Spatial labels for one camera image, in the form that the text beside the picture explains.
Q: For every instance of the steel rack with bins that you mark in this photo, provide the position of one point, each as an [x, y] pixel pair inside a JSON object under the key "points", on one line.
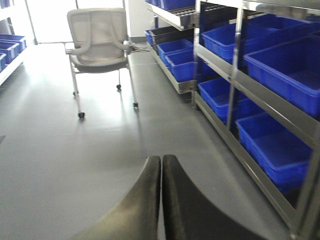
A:
{"points": [[224, 32]]}

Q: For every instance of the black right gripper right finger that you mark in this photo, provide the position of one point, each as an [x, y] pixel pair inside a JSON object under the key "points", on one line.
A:
{"points": [[187, 212]]}

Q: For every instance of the gray mesh office chair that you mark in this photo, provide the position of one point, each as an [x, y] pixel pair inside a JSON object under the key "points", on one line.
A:
{"points": [[101, 45]]}

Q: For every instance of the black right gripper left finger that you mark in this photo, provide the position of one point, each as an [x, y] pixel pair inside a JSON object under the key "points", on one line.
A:
{"points": [[136, 216]]}

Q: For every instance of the blue bin lower front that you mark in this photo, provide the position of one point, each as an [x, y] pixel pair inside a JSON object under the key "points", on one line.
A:
{"points": [[281, 155]]}

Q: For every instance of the blue bin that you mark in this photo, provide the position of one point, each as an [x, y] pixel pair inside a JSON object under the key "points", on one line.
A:
{"points": [[281, 155], [292, 71]]}

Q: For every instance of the blue bin upper front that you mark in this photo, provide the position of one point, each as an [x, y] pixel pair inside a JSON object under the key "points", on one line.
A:
{"points": [[292, 71]]}

